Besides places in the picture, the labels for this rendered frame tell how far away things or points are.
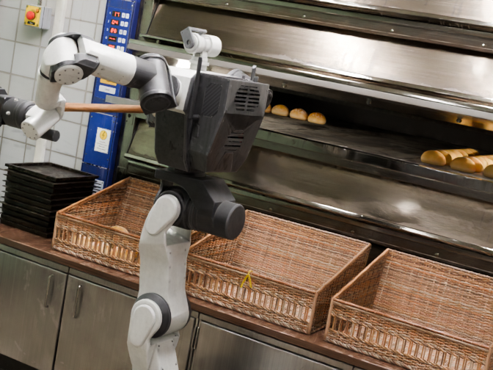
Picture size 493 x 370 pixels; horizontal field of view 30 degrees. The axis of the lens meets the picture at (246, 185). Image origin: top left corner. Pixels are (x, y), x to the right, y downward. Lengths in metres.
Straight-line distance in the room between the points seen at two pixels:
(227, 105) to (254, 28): 1.15
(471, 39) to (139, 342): 1.59
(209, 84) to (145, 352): 0.86
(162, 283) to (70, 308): 0.81
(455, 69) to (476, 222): 0.56
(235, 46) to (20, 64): 1.17
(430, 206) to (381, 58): 0.59
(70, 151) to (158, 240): 1.50
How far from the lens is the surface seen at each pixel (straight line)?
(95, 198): 3.88
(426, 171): 3.48
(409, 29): 3.52
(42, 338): 3.77
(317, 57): 3.64
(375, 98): 3.39
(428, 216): 3.48
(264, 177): 3.73
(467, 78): 3.44
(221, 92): 2.68
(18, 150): 4.50
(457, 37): 3.46
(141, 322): 2.92
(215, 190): 2.81
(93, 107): 3.29
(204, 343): 3.32
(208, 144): 2.71
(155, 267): 2.92
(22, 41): 4.50
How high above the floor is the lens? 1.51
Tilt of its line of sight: 9 degrees down
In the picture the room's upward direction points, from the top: 10 degrees clockwise
